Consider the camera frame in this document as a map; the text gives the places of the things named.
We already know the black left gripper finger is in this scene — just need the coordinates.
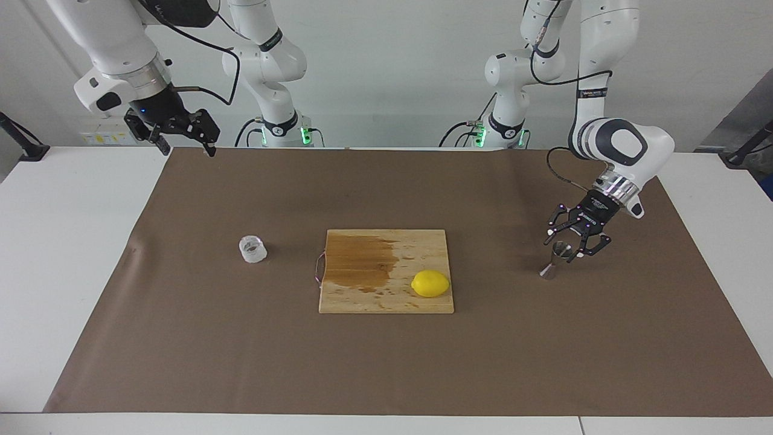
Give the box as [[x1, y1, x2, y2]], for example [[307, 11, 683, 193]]
[[568, 233, 612, 262], [544, 204, 577, 246]]

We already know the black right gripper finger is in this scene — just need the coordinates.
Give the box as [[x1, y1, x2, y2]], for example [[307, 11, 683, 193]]
[[178, 109, 220, 158], [124, 112, 171, 156]]

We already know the steel double jigger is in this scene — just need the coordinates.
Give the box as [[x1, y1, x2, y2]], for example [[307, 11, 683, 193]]
[[539, 242, 574, 280]]

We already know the clear faceted glass cup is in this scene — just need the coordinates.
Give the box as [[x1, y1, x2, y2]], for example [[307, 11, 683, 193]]
[[239, 236, 268, 264]]

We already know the yellow lemon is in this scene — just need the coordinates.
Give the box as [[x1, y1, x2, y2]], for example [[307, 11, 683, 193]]
[[411, 270, 451, 298]]

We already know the wooden cutting board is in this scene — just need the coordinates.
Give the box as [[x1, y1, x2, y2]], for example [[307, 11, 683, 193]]
[[315, 229, 455, 314]]

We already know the brown paper table mat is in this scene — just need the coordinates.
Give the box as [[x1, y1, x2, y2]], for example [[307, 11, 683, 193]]
[[43, 147, 773, 417]]

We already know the white wall socket box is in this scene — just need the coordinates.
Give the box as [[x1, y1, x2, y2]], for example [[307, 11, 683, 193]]
[[79, 116, 138, 146]]

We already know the black base cable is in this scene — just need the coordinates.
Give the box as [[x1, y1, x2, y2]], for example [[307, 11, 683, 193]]
[[234, 118, 266, 147], [439, 94, 497, 147]]

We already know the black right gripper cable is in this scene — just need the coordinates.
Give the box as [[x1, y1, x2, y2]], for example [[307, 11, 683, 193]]
[[138, 0, 241, 107]]

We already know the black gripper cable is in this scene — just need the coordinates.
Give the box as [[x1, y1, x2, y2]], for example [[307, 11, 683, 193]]
[[138, 0, 241, 107], [524, 0, 614, 188]]

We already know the black camera stand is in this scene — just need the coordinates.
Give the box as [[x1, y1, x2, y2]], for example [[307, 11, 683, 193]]
[[719, 118, 773, 168], [0, 112, 50, 162]]

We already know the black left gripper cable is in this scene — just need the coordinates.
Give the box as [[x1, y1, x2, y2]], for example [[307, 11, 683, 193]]
[[524, 0, 614, 188]]

